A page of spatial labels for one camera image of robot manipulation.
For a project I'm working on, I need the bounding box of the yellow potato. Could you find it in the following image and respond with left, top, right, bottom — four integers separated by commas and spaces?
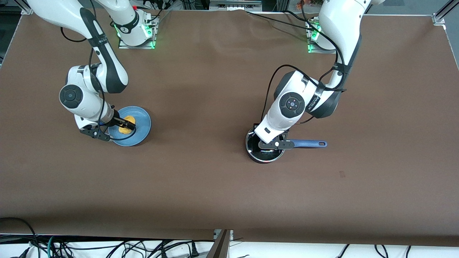
118, 115, 136, 135

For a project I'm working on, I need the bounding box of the glass lid blue knob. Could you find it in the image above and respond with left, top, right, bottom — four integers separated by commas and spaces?
246, 129, 287, 161

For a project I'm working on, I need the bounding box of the blue round plate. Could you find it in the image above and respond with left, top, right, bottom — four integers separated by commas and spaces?
108, 106, 152, 147

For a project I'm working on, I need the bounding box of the brown table cover sheet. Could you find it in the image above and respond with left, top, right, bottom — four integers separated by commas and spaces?
0, 6, 459, 248

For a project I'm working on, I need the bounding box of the silver metal device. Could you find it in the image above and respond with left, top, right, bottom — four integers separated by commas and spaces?
209, 0, 262, 11

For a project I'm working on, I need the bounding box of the black pot blue handle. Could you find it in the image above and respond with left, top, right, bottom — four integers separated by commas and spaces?
246, 127, 327, 164

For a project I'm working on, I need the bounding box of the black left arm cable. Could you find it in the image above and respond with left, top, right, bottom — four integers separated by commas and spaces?
259, 0, 347, 126

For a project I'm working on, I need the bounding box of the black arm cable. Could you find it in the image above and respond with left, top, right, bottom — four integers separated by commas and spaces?
60, 0, 137, 141
259, 0, 347, 126

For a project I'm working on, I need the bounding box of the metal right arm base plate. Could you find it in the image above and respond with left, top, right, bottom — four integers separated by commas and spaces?
118, 16, 157, 49

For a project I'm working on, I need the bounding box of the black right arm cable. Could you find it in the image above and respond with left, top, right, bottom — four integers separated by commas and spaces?
60, 0, 137, 141

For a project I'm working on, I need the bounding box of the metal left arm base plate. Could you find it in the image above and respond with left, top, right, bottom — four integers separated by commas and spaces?
307, 18, 325, 53

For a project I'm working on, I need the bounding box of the long black cable on cloth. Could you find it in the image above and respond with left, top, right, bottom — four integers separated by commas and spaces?
246, 10, 318, 31

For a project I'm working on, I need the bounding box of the short black cable on cloth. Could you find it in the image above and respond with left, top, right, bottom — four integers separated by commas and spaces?
283, 10, 317, 23

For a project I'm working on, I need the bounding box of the aluminium profile post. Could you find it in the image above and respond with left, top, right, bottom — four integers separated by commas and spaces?
206, 229, 234, 258

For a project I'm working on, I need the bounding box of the thick black floor cable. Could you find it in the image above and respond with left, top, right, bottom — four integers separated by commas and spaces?
0, 217, 38, 258

